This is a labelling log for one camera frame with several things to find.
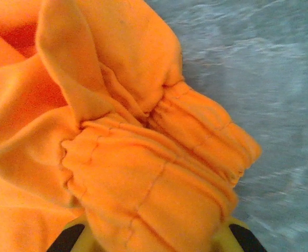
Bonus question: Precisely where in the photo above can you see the light orange shorts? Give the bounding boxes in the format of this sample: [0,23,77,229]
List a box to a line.
[0,0,263,252]

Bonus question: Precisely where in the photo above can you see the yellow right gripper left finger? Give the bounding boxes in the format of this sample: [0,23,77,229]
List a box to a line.
[46,215,99,252]

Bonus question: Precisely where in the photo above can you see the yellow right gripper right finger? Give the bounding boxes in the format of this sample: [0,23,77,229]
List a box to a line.
[214,216,269,252]

